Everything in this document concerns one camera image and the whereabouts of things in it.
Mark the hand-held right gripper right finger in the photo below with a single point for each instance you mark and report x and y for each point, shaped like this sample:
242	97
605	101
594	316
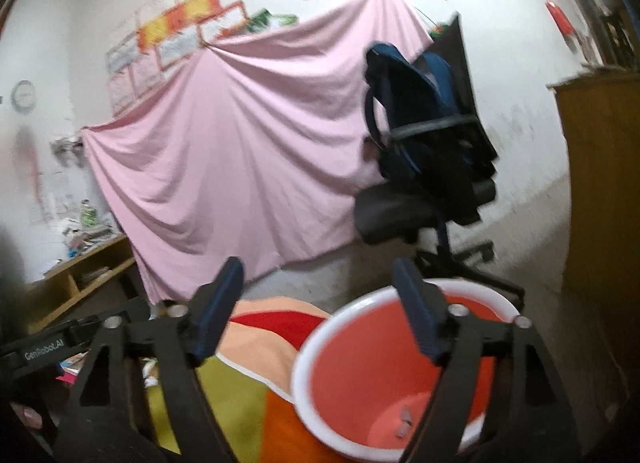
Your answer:
415	305

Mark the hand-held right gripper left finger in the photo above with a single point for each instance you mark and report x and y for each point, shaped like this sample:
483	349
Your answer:
220	315

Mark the red basin with white rim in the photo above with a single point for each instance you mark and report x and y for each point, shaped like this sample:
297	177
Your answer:
360	358

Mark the colourful patchwork blanket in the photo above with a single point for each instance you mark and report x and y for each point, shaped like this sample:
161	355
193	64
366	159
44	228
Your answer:
240	393

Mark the black office chair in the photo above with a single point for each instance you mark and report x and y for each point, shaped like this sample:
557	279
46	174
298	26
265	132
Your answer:
395	213

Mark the wooden shelf desk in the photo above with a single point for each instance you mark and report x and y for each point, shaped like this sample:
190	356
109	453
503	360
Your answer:
95	258

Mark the small crumpled wrapper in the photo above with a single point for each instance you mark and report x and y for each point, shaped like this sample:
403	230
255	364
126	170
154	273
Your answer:
402	422

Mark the pile of books and papers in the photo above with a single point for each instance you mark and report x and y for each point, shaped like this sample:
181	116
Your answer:
85	238

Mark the glass jar with green contents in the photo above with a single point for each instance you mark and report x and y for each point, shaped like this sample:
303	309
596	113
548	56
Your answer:
89	213

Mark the pink hanging sheet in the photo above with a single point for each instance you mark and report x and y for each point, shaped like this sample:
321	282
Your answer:
225	143

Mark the dark blue backpack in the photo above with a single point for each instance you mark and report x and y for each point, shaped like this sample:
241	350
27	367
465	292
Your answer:
425	108

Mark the wooden cabinet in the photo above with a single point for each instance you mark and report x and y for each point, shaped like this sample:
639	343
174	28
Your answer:
600	193

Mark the red hanging decoration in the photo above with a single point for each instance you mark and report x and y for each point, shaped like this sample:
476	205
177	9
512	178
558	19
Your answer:
560	23

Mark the grey wall rack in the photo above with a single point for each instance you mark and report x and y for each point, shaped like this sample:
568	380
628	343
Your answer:
67	150

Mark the round wall clock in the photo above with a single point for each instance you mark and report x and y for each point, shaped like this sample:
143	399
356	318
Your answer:
24	96

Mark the group of framed wall certificates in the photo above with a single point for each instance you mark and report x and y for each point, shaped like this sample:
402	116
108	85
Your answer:
170	38

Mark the green wall poster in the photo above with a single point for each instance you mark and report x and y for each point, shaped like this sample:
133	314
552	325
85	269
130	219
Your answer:
270	20

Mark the brown wooden frame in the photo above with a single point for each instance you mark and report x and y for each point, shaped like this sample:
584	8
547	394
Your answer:
580	3

